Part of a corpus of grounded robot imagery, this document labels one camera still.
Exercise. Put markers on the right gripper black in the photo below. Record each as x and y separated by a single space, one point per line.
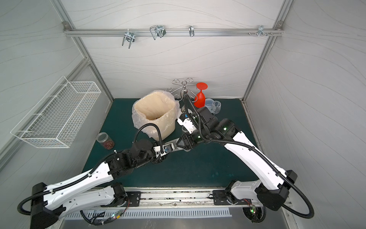
188 113

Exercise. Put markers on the jar with flowers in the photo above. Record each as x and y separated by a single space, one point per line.
172 145
105 140

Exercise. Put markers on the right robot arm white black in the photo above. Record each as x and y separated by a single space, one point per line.
274 183

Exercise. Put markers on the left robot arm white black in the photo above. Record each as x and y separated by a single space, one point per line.
96 187

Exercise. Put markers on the cream trash bin with bag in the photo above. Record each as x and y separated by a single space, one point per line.
158 107

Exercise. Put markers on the red plastic wine glass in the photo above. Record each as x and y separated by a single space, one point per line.
200 97

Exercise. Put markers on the clear wine glass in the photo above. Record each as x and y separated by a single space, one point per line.
216 107

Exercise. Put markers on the chrome glass holder stand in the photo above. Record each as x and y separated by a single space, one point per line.
182 87

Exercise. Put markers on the white vent strip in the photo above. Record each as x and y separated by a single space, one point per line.
182 213

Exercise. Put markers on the metal hook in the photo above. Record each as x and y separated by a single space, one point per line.
128 38
157 31
191 31

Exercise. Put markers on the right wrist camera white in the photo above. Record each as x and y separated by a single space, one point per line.
186 122

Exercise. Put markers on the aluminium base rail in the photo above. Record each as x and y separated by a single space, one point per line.
174 198

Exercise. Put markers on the white wire basket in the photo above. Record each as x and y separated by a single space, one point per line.
56 119

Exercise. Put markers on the aluminium top rail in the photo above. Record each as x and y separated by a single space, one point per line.
169 32

